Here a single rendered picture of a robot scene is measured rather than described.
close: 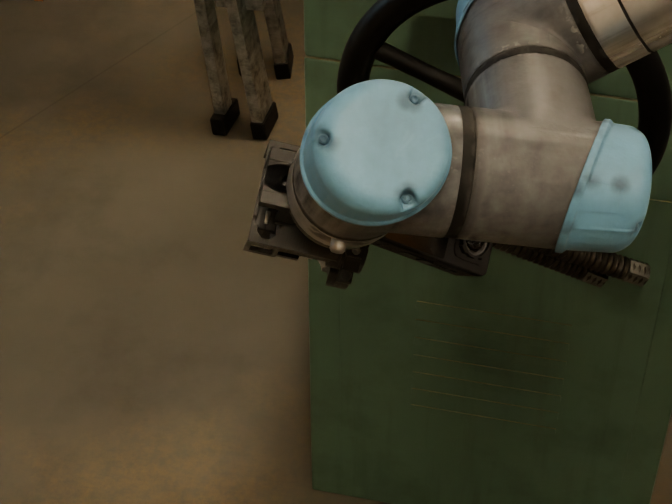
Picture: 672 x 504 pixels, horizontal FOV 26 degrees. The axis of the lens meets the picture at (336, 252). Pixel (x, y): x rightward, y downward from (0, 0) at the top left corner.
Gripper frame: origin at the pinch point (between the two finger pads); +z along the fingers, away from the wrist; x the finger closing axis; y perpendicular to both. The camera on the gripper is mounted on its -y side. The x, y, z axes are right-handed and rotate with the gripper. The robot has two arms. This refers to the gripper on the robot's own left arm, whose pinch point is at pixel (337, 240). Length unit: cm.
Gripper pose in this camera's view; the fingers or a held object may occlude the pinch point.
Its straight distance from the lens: 110.8
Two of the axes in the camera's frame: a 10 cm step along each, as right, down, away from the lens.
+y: -9.7, -2.2, -0.9
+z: -1.2, 1.2, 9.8
